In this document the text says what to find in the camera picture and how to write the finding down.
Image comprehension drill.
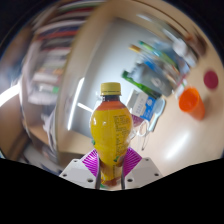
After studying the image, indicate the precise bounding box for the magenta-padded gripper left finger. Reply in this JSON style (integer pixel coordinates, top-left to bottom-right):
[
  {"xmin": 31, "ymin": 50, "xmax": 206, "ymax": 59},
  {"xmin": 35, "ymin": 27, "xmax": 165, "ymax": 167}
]
[{"xmin": 59, "ymin": 148, "xmax": 102, "ymax": 190}]

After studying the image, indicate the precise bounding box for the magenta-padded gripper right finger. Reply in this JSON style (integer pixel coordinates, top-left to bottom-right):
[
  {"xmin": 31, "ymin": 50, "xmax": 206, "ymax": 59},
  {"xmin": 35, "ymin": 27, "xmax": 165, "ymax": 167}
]
[{"xmin": 120, "ymin": 147, "xmax": 164, "ymax": 190}]

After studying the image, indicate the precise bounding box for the yellow drink bottle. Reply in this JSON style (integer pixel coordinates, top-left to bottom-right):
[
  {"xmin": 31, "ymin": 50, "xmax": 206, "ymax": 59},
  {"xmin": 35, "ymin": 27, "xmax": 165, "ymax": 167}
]
[{"xmin": 89, "ymin": 82, "xmax": 134, "ymax": 188}]

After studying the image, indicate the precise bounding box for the blue and white carton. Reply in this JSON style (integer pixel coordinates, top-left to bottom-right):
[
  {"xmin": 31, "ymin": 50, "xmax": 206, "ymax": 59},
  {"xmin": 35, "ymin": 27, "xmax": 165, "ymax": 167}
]
[{"xmin": 126, "ymin": 89, "xmax": 158, "ymax": 122}]

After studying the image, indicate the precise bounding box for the orange plastic cup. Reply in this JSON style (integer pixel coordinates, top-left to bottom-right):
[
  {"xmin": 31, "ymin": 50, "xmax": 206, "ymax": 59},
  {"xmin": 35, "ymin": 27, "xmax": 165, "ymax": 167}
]
[{"xmin": 178, "ymin": 87, "xmax": 207, "ymax": 121}]

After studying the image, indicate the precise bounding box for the grey shaker bottle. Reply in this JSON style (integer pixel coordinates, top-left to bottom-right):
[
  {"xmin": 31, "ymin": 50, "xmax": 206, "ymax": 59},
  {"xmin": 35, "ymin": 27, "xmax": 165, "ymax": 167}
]
[{"xmin": 133, "ymin": 63, "xmax": 168, "ymax": 98}]

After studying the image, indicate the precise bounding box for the flat round red coaster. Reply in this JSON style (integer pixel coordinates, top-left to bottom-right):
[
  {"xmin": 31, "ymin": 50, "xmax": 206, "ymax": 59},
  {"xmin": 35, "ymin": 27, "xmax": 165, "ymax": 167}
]
[{"xmin": 203, "ymin": 69, "xmax": 220, "ymax": 90}]

